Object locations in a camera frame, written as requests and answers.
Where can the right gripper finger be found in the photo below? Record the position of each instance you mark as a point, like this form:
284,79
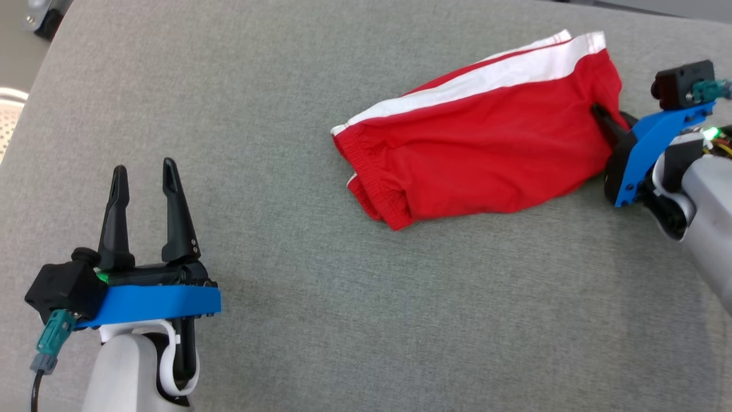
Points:
613,127
629,120

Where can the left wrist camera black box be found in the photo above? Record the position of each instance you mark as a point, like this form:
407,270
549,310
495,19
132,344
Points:
60,286

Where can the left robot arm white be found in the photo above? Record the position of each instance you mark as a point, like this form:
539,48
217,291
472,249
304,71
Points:
126,377

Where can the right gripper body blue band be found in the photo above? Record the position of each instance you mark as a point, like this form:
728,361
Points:
646,149

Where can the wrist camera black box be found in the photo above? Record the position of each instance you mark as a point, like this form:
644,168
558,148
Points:
60,286
680,86

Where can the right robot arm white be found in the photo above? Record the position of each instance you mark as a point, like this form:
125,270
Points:
709,217

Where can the grey black caster wheel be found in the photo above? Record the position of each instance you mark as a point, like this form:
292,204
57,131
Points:
46,17

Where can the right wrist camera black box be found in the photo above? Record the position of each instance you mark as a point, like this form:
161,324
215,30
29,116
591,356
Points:
680,86

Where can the red shorts white stripe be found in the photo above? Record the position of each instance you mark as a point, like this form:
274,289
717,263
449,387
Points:
486,154

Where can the white laundry basket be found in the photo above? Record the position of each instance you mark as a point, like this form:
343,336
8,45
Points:
10,123

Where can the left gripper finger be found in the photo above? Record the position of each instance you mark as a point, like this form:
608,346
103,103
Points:
178,223
116,229

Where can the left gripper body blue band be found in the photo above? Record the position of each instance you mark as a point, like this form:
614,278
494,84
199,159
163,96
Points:
160,300

